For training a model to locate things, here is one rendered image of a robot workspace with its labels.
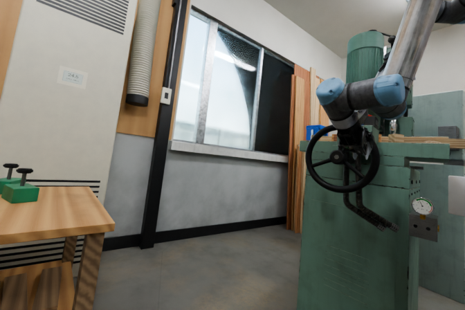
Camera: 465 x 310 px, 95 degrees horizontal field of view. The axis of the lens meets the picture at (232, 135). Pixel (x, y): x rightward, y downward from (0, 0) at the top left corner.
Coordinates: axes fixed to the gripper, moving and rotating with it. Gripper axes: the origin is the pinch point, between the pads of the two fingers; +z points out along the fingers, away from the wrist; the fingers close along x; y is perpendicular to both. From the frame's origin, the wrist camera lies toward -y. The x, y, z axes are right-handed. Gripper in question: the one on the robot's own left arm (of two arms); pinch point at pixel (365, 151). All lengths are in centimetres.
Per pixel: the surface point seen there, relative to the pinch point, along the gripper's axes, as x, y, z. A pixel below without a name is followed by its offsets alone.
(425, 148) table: 13.7, -15.4, 19.8
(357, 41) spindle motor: -13, -70, -3
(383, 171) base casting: 0.1, -5.8, 24.0
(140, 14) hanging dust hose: -134, -61, -88
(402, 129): 1, -42, 40
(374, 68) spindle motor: -6, -57, 7
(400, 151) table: 6.1, -14.0, 19.9
